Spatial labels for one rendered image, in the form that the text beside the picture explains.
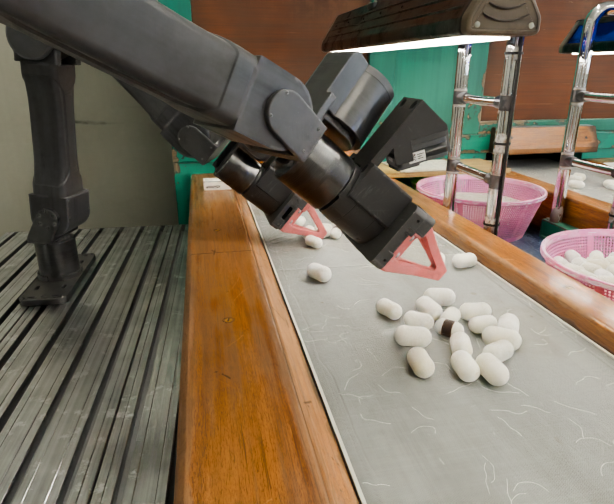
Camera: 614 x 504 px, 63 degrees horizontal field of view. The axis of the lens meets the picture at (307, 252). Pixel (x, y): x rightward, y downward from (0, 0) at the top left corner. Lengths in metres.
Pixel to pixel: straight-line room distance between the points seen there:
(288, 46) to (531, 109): 0.69
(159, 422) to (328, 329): 0.20
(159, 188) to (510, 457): 1.86
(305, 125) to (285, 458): 0.24
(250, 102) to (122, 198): 1.80
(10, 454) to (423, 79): 1.18
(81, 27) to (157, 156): 1.77
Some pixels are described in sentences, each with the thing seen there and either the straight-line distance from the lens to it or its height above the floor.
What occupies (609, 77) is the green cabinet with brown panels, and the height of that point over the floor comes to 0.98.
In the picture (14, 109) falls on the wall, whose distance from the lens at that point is 2.20.
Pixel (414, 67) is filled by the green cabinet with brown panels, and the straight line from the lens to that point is 1.39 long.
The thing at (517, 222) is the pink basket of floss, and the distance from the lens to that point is 1.08.
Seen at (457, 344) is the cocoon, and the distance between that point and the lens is 0.52.
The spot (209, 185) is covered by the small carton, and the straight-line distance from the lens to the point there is 1.09.
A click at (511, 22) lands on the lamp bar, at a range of 0.58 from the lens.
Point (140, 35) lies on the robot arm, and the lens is 0.36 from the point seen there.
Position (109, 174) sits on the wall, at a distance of 2.15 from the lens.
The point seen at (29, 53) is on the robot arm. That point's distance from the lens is 0.84.
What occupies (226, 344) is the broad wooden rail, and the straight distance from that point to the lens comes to 0.49.
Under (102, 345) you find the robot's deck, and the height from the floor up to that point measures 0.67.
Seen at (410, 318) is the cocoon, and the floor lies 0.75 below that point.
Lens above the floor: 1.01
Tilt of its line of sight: 20 degrees down
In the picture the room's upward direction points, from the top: straight up
